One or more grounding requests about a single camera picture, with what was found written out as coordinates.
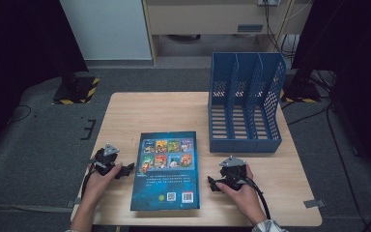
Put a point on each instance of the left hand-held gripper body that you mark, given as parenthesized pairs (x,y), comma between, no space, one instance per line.
(104,158)

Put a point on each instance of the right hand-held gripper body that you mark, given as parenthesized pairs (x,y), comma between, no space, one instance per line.
(233,172)

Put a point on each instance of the dark blue picture book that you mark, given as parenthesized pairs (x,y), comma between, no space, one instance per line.
(165,170)

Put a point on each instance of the blue plastic file rack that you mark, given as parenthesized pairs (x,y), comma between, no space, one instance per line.
(244,129)

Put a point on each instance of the person's left hand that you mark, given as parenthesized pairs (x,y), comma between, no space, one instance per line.
(98,187)

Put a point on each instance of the person's right hand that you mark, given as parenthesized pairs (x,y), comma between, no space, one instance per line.
(243,199)

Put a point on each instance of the grey tape piece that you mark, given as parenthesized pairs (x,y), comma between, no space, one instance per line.
(72,203)
(314,203)

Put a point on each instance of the striped black stand base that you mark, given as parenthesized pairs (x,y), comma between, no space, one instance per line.
(77,92)
(302,92)

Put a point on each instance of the dark curtain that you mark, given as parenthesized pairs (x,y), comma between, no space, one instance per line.
(19,64)
(357,64)

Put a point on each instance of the white panel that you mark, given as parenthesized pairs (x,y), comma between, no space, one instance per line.
(109,29)

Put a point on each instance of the beige cabinet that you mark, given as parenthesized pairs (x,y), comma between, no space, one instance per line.
(206,19)

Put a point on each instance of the white power strip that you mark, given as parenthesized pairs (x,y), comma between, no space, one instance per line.
(268,2)

